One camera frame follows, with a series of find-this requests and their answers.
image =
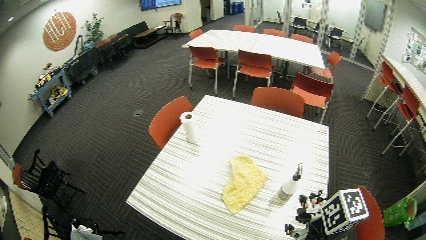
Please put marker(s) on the white spray bottle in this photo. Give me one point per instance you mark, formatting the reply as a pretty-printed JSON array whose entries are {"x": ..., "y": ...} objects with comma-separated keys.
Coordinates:
[{"x": 289, "y": 186}]

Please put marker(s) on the long black bench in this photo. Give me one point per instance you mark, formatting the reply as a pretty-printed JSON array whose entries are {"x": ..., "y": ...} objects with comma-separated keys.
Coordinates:
[{"x": 134, "y": 33}]

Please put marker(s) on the white marker cube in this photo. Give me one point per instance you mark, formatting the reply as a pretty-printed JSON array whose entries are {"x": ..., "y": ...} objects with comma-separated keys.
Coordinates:
[{"x": 345, "y": 210}]

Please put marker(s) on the round orange wall sign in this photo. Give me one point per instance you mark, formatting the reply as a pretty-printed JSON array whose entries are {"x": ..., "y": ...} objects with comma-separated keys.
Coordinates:
[{"x": 59, "y": 31}]

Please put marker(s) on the wooden chair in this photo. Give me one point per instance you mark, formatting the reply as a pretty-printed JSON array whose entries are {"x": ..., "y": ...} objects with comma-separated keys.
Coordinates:
[{"x": 175, "y": 21}]

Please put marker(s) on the white counter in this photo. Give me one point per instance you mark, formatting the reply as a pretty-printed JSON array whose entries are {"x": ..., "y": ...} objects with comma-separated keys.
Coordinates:
[{"x": 411, "y": 78}]

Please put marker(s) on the wall screen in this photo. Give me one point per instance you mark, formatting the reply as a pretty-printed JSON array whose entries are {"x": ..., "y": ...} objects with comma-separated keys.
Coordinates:
[{"x": 160, "y": 3}]

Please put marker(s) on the yellow cloth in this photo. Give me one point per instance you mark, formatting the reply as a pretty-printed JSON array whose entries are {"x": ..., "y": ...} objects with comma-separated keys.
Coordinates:
[{"x": 246, "y": 183}]

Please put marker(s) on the white paper towel roll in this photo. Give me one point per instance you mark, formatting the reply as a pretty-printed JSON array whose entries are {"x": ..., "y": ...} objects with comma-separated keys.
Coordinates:
[{"x": 191, "y": 128}]

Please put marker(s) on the orange bar stool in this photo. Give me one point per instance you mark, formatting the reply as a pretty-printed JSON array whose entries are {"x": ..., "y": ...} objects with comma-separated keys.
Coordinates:
[
  {"x": 387, "y": 76},
  {"x": 409, "y": 103}
]

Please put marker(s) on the black utility cart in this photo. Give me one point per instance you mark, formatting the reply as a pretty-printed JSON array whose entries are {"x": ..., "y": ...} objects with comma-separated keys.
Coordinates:
[{"x": 84, "y": 65}]

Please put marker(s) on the wall poster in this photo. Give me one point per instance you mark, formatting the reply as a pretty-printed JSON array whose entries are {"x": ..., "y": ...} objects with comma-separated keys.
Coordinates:
[{"x": 417, "y": 50}]

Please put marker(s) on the blue shelf cart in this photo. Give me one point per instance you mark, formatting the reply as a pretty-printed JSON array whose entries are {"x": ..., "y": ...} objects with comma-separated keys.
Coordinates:
[{"x": 51, "y": 91}]

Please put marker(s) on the blue bin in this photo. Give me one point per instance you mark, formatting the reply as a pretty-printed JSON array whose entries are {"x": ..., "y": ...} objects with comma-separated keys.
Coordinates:
[{"x": 238, "y": 7}]

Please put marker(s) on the orange chair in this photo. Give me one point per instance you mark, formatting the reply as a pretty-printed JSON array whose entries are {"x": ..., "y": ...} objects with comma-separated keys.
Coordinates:
[
  {"x": 301, "y": 38},
  {"x": 332, "y": 61},
  {"x": 313, "y": 87},
  {"x": 275, "y": 32},
  {"x": 279, "y": 100},
  {"x": 244, "y": 28},
  {"x": 253, "y": 63},
  {"x": 196, "y": 33},
  {"x": 168, "y": 121},
  {"x": 206, "y": 56},
  {"x": 372, "y": 221}
]

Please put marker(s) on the floor outlet cover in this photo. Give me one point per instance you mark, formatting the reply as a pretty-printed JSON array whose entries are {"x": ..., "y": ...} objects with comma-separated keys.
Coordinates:
[{"x": 138, "y": 113}]

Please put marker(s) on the green potted plant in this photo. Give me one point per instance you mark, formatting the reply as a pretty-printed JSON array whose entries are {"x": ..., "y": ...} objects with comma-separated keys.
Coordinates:
[{"x": 94, "y": 30}]

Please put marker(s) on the black folding chair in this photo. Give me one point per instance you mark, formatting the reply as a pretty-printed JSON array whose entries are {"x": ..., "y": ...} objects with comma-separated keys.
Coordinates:
[{"x": 48, "y": 176}]

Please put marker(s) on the dark wall board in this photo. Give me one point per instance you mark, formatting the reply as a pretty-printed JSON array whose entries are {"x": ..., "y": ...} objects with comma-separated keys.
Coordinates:
[{"x": 376, "y": 15}]

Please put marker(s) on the long white table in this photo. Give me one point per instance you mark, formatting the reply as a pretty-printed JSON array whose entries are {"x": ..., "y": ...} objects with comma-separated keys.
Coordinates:
[{"x": 261, "y": 45}]

